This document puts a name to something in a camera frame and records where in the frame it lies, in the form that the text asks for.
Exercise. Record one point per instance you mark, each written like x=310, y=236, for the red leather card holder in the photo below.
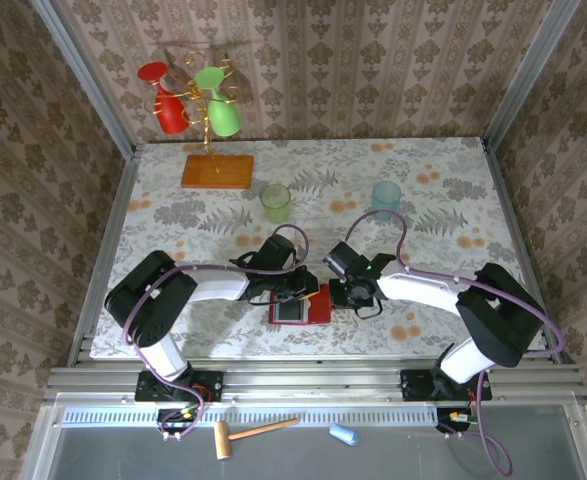
x=319, y=311

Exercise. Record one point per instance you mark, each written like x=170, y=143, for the black credit card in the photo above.
x=293, y=311

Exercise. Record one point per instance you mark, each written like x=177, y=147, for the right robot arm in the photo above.
x=498, y=320

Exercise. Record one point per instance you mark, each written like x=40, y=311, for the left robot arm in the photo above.
x=148, y=300

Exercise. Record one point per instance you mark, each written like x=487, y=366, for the green plastic tumbler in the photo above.
x=275, y=205

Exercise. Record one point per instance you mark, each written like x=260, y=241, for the blue plastic tumbler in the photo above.
x=386, y=202

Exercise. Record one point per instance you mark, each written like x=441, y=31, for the light blue plastic cap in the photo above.
x=344, y=435

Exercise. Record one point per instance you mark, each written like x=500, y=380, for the black connector box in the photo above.
x=448, y=425
x=173, y=422

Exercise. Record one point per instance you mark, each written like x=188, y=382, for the wooden mallet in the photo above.
x=223, y=440

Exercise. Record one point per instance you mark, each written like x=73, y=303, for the green wine glass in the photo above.
x=225, y=120

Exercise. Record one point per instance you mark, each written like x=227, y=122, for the red wine glass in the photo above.
x=170, y=117

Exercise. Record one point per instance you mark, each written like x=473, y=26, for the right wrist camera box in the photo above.
x=344, y=260

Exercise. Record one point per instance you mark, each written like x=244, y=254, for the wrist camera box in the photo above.
x=344, y=260
x=277, y=252

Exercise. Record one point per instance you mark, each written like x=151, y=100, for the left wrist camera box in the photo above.
x=277, y=252

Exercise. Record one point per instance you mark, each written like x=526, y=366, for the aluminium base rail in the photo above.
x=313, y=382

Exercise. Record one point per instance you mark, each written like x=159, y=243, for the aluminium side rail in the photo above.
x=114, y=210
x=511, y=210

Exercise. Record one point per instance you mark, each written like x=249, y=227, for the aluminium corner post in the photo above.
x=530, y=75
x=87, y=85

